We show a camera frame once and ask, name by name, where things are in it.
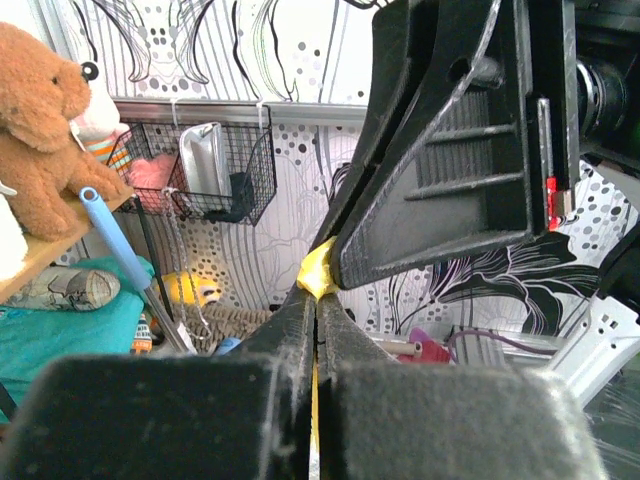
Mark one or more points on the wooden shelf rack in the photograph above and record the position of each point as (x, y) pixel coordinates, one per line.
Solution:
(41, 253)

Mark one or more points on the teal folded cloth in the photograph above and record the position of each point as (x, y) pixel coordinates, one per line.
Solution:
(31, 339)

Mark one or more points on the grey fluffy duster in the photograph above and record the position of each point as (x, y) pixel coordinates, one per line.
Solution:
(209, 325)

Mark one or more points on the pink plush toy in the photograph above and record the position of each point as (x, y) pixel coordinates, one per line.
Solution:
(99, 127)

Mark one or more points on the blue floor mop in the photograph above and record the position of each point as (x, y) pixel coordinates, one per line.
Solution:
(111, 233)

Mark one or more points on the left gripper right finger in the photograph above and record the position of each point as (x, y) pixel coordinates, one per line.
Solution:
(381, 419)

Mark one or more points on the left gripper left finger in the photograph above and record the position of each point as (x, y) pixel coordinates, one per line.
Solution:
(242, 415)

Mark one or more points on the silver foil pouch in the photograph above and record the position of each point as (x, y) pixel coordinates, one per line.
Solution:
(204, 160)

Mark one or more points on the white dog plush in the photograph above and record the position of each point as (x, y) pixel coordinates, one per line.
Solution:
(13, 248)

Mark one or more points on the black wire basket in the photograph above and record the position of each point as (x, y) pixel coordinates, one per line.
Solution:
(155, 170)

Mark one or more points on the brown teddy bear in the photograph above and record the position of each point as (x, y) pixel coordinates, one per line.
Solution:
(41, 94)

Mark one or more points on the yellow trash bag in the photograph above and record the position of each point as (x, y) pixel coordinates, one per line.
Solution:
(315, 278)

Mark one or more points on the yellow duck plush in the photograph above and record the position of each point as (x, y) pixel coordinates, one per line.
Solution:
(188, 288)

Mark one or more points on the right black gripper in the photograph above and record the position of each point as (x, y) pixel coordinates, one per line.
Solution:
(442, 172)

